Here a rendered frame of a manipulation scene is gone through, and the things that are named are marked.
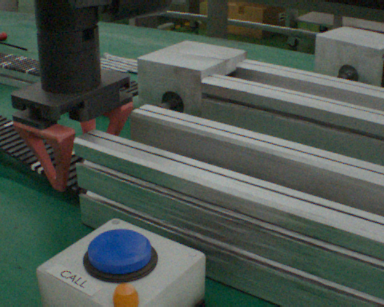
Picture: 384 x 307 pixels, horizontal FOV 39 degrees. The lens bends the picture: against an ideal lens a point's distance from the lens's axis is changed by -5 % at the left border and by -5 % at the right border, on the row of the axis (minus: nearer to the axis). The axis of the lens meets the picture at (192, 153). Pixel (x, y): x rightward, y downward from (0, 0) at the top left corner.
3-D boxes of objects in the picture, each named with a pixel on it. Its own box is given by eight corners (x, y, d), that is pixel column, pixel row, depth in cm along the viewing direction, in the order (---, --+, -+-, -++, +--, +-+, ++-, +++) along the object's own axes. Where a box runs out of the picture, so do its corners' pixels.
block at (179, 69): (126, 140, 67) (122, 62, 63) (186, 109, 76) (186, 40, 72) (188, 158, 62) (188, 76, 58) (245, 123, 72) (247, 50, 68)
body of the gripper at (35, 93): (134, 92, 55) (130, 17, 51) (57, 127, 47) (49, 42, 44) (86, 81, 58) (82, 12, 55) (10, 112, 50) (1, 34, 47)
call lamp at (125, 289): (107, 305, 31) (106, 289, 31) (124, 291, 33) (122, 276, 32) (127, 315, 31) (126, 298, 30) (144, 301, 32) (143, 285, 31)
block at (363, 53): (302, 102, 79) (306, 37, 75) (340, 85, 86) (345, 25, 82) (365, 121, 73) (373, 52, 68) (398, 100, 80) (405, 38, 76)
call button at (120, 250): (77, 271, 35) (74, 245, 34) (118, 243, 38) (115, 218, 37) (125, 295, 33) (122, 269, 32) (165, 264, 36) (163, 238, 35)
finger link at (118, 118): (138, 167, 58) (134, 80, 54) (90, 196, 53) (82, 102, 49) (90, 151, 62) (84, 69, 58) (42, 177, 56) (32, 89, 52)
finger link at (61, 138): (118, 179, 56) (113, 89, 52) (67, 210, 50) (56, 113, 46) (70, 162, 59) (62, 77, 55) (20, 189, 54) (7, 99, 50)
